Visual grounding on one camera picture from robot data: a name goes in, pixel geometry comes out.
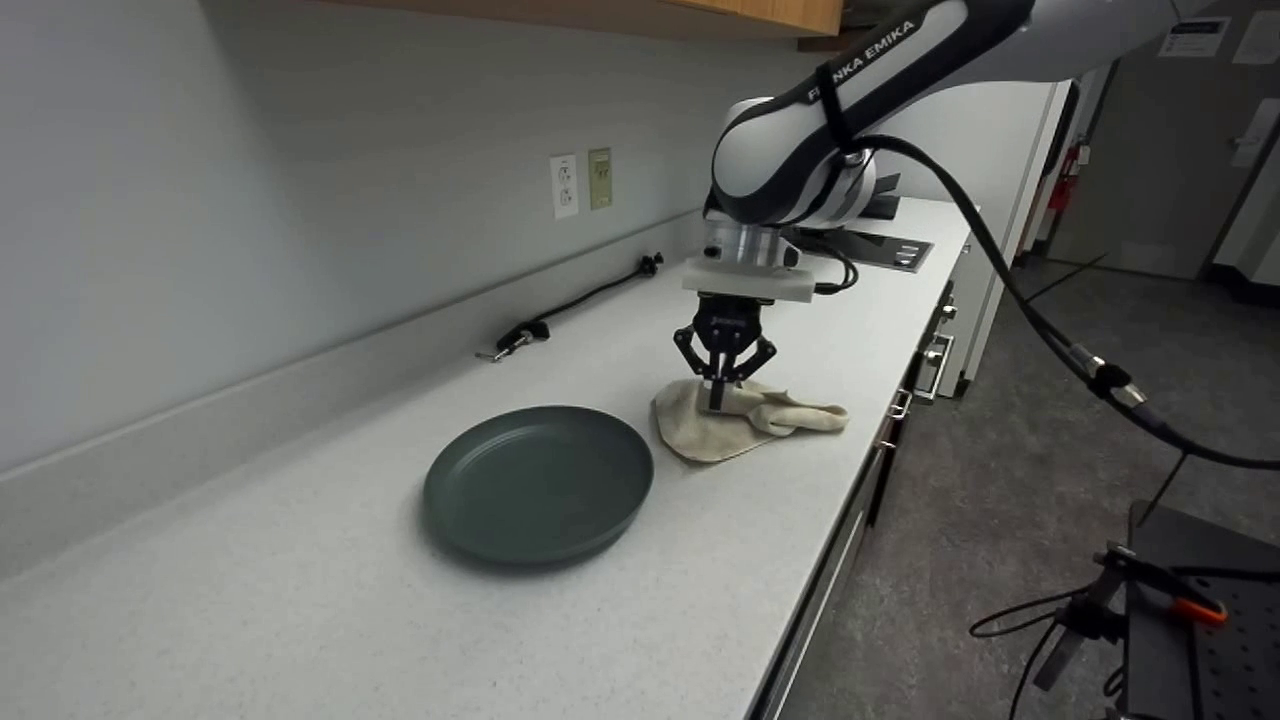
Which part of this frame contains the orange handled clamp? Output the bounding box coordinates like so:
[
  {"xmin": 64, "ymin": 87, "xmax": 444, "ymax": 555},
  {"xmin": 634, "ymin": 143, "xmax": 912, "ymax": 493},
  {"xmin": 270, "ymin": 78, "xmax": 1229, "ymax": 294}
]
[{"xmin": 1034, "ymin": 544, "xmax": 1234, "ymax": 692}]

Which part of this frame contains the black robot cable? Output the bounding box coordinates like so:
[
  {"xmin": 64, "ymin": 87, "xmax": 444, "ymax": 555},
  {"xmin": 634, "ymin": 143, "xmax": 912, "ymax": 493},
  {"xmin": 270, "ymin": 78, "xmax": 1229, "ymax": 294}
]
[{"xmin": 796, "ymin": 56, "xmax": 1280, "ymax": 470}]

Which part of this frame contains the dark green plate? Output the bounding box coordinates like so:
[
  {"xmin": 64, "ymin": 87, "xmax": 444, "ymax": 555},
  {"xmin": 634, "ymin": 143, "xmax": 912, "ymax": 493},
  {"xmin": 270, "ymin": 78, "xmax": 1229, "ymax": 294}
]
[{"xmin": 425, "ymin": 402, "xmax": 651, "ymax": 566}]

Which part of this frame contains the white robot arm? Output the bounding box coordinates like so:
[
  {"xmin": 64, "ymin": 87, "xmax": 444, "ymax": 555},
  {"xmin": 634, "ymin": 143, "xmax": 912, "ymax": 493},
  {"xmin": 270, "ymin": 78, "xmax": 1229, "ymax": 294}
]
[{"xmin": 706, "ymin": 0, "xmax": 1214, "ymax": 241}]

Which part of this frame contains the wooden upper cabinet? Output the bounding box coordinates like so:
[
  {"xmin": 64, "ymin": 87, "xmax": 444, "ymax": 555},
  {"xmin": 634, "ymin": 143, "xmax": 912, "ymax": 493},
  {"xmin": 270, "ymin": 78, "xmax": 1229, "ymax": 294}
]
[{"xmin": 328, "ymin": 0, "xmax": 845, "ymax": 39}]

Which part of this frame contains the black cable on counter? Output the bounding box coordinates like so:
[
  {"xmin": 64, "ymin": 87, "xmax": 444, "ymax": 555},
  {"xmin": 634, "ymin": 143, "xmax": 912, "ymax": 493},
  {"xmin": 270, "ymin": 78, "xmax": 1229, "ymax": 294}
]
[{"xmin": 490, "ymin": 248, "xmax": 670, "ymax": 358}]

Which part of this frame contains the beige wall switch plate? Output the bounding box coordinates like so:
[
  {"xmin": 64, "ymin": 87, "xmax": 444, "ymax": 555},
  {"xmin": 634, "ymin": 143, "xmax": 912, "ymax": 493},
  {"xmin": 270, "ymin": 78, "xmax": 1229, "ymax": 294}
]
[{"xmin": 589, "ymin": 146, "xmax": 611, "ymax": 212}]

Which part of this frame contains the white stained cloth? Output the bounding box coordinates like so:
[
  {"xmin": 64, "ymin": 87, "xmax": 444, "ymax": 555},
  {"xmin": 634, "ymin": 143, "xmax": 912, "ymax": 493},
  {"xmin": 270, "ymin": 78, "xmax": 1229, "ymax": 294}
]
[{"xmin": 651, "ymin": 381, "xmax": 847, "ymax": 464}]

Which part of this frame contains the white wall outlet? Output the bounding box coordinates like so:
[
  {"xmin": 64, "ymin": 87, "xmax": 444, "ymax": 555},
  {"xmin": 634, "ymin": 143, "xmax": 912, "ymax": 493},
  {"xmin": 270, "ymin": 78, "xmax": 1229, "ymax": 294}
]
[{"xmin": 548, "ymin": 153, "xmax": 579, "ymax": 218}]

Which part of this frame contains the stainless steel sink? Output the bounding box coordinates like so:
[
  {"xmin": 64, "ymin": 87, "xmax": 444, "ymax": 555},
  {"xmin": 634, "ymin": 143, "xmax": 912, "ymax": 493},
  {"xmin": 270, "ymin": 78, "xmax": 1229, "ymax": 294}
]
[{"xmin": 816, "ymin": 228, "xmax": 927, "ymax": 272}]

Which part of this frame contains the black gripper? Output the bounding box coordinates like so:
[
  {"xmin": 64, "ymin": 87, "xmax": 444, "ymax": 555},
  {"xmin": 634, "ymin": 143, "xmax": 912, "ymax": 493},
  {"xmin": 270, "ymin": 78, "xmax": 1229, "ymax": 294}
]
[{"xmin": 674, "ymin": 291, "xmax": 778, "ymax": 407}]

